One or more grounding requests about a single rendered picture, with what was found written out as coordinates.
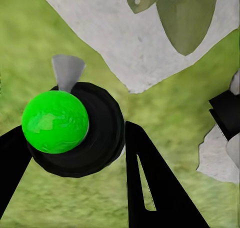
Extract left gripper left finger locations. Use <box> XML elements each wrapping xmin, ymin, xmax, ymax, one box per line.
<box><xmin>0</xmin><ymin>125</ymin><xmax>32</xmax><ymax>219</ymax></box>

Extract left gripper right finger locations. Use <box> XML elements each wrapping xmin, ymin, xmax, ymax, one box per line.
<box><xmin>125</xmin><ymin>121</ymin><xmax>210</xmax><ymax>228</ymax></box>

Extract insectifuge atomizer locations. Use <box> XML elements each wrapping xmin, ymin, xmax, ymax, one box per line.
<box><xmin>21</xmin><ymin>54</ymin><xmax>126</xmax><ymax>178</ymax></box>

